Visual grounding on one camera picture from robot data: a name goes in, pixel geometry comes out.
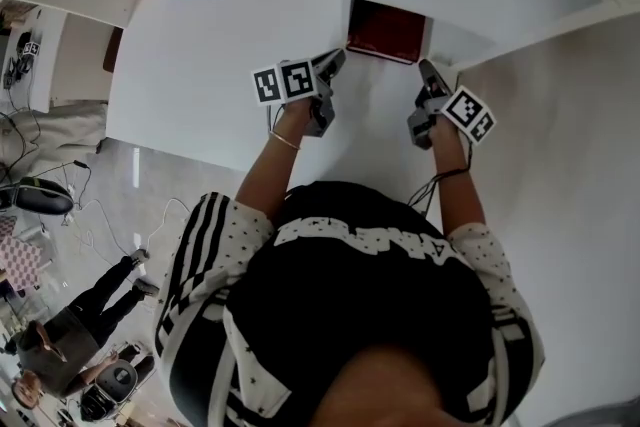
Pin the black wrist band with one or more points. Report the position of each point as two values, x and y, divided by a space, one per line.
452 173

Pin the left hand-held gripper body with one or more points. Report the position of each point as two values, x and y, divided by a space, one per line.
285 82

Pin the black round-top machine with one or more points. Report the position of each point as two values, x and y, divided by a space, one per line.
40 199
119 380

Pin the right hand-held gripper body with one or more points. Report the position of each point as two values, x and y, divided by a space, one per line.
470 112

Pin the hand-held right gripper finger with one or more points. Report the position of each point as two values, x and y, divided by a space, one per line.
431 72

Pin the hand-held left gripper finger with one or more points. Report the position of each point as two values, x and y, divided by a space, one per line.
332 62

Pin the brown wooden panel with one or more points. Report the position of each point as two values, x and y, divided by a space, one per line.
112 50

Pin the white cabinet desk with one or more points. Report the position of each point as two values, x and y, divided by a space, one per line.
215 65

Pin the beige fabric cover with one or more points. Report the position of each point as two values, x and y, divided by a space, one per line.
55 130

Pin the person's right forearm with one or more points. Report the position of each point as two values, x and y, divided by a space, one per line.
457 200

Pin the black and white patterned shirt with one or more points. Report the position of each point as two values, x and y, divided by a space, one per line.
360 305

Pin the idle hand-held gripper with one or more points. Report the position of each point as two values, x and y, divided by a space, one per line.
27 50

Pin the maroon hardcover book gold print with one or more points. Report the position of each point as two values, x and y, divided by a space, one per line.
385 32

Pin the person's left forearm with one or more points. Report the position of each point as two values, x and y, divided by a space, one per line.
270 175

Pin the white low cabinet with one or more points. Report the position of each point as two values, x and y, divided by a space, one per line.
80 60

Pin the pink checkered cloth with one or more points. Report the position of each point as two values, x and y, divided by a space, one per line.
20 262

